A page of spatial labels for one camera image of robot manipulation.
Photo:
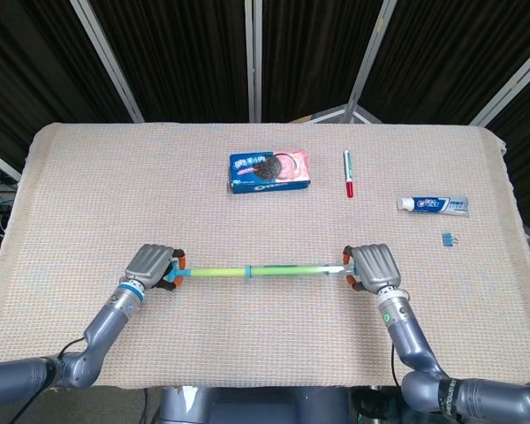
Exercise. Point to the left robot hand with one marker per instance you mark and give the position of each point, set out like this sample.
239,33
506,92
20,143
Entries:
150,265

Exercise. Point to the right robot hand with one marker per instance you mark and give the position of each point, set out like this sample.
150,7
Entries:
375,267

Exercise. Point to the green blue pump stick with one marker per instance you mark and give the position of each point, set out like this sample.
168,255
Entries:
221,272

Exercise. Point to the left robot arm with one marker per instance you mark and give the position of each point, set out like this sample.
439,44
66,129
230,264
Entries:
106,327

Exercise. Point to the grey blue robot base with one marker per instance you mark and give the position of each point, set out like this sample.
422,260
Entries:
256,408

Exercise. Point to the blue Oreo cookie box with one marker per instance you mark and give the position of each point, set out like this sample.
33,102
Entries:
247,179

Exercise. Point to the small blue binder clip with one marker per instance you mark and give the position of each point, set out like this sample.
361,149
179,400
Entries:
447,239

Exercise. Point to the blue white toothpaste tube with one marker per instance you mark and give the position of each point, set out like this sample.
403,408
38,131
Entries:
433,205

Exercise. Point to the red capped marker pen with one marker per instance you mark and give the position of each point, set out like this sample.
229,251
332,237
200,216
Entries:
348,176

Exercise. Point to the beige woven tablecloth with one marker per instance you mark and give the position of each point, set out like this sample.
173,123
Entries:
265,331

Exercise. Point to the brown cardboard piece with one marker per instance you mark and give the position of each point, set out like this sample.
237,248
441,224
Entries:
304,118

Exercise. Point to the dark folding screen panel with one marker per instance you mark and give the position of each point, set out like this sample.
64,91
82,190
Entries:
313,53
527,146
459,53
181,57
35,66

